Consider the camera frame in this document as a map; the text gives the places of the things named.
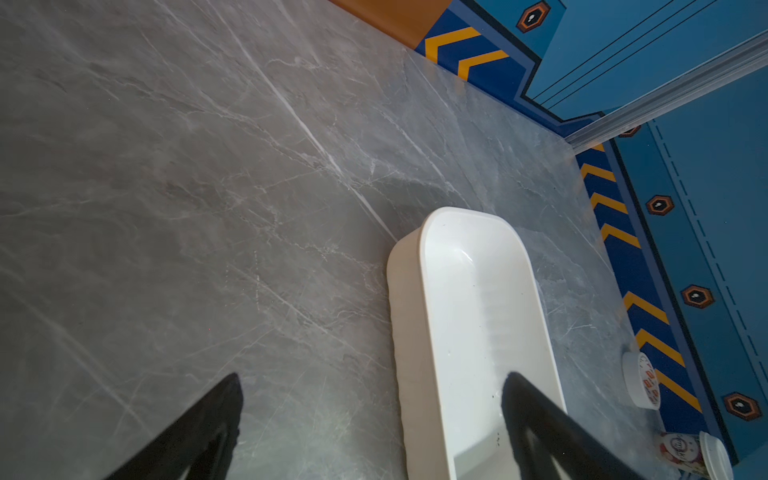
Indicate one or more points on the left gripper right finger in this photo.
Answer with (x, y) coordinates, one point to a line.
(548, 444)

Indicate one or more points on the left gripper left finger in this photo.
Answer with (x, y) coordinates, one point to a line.
(198, 445)

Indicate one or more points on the white plastic bin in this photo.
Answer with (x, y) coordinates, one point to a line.
(465, 313)

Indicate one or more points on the white tape roll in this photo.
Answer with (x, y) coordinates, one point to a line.
(641, 381)

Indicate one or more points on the printed paper cup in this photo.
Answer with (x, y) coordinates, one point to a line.
(703, 455)

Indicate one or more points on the right aluminium corner post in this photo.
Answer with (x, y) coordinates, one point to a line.
(726, 68)

